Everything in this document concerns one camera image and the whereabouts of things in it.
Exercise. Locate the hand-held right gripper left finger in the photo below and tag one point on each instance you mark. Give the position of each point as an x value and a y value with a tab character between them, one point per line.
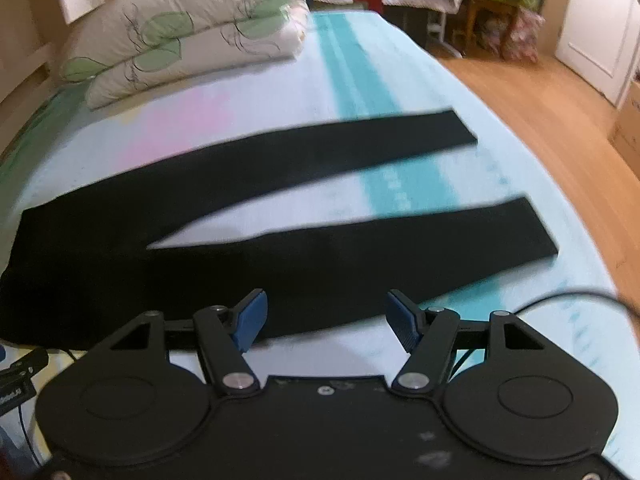
251	317

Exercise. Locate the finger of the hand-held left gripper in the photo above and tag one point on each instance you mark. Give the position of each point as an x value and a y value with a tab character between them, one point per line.
30	362

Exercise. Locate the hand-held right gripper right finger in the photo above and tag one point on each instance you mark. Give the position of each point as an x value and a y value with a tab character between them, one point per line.
401	320

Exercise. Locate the black pants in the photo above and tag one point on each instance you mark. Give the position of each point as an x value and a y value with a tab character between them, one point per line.
100	260

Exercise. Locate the cardboard box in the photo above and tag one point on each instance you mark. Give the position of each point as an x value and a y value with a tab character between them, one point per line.
627	125

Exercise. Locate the leaf-patterned cream pillow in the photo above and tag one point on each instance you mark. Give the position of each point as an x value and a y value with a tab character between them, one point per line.
200	20

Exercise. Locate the floral pink bag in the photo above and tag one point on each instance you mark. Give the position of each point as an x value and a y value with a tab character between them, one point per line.
527	35

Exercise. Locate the wooden stool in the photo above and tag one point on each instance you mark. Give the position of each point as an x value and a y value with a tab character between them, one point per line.
492	15

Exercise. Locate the white door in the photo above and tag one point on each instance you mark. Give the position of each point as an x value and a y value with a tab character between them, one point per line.
595	20

